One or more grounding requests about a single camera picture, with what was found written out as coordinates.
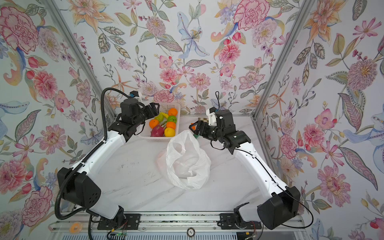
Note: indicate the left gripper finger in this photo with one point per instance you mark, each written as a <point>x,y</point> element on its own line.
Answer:
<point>145,109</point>
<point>154,110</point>

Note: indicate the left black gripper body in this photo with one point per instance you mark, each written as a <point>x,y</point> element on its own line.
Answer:
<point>149,111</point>

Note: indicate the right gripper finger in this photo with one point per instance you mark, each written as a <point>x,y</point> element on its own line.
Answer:
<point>199,122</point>
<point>194,129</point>

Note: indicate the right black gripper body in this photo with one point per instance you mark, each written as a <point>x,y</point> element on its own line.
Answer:
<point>202,129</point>

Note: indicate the green pepper fruit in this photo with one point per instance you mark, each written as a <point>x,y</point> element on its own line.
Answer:
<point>159,118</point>

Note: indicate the green apple fruit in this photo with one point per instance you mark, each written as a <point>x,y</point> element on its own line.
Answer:
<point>172,119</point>

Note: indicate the pink dragon fruit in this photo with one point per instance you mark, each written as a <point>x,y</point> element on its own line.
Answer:
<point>157,131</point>

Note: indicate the yellow lemon fruit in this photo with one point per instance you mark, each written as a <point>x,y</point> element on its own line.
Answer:
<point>169,132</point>

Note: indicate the white translucent plastic bag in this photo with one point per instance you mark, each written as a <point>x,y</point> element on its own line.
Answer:
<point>183,163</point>

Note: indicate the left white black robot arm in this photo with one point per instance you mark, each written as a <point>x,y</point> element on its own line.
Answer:
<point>78,188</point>

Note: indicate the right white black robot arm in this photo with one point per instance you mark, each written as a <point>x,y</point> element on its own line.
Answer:
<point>281,202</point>

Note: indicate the wooden chessboard box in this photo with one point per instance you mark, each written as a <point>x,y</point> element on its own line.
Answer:
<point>204,119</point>

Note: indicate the white perforated plastic basket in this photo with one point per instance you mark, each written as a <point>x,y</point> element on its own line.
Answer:
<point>164,108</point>

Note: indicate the yellow banana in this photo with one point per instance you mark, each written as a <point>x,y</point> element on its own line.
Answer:
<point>165,115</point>

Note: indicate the orange tape roll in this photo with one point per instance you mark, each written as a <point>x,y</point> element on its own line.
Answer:
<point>76,228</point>

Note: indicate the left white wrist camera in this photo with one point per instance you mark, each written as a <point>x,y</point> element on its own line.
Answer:
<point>136,95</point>

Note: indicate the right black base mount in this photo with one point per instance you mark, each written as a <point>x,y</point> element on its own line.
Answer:
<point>234,221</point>

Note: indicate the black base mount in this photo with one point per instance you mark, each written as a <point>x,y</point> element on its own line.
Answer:
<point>127,222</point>
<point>234,221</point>

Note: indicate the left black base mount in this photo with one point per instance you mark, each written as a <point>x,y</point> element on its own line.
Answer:
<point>127,222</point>

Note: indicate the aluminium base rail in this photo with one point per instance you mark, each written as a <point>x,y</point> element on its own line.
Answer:
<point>175,226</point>

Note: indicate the left aluminium corner post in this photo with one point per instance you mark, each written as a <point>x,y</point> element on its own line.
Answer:
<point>68,36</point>

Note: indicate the aluminium corner post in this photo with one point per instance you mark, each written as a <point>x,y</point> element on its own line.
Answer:
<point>303,13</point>
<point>68,36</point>

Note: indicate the right aluminium corner post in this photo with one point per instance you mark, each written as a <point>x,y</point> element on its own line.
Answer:
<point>303,13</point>

